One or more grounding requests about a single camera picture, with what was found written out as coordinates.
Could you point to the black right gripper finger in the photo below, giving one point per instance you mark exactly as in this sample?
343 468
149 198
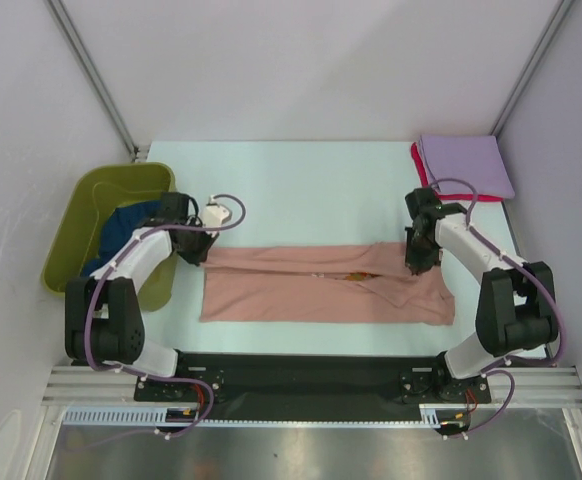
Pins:
428 264
413 268

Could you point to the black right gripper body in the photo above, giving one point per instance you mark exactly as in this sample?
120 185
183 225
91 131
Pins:
419 248

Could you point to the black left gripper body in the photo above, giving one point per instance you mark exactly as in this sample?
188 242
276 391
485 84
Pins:
196 243

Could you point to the pink printed t shirt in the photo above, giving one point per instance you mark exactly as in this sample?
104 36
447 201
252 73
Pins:
323 284

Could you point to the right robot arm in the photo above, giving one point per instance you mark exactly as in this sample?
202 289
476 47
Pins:
516 308

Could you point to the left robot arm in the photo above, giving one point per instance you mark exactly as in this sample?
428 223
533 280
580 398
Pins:
103 318

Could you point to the blue t shirt in bin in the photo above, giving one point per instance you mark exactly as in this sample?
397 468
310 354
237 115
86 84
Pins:
117 231

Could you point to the folded red t shirt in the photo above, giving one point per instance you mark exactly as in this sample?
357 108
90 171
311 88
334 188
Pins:
424 180

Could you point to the folded purple t shirt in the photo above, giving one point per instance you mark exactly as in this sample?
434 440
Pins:
474 159

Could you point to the olive green plastic bin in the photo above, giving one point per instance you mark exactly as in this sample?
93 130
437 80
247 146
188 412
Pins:
95 198

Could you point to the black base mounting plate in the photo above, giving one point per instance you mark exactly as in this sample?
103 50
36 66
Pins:
312 365

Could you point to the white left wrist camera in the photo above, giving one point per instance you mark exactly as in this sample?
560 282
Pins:
214 215

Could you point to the white slotted cable duct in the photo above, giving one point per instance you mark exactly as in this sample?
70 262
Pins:
413 416

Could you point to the aluminium front rail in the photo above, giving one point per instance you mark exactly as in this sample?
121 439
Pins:
538 388

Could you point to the aluminium frame post left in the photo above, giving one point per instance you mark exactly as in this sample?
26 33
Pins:
67 28

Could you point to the aluminium frame post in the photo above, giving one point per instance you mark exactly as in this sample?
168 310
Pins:
67 28
540 50

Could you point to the aluminium frame post right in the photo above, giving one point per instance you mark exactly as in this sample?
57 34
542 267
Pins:
540 50

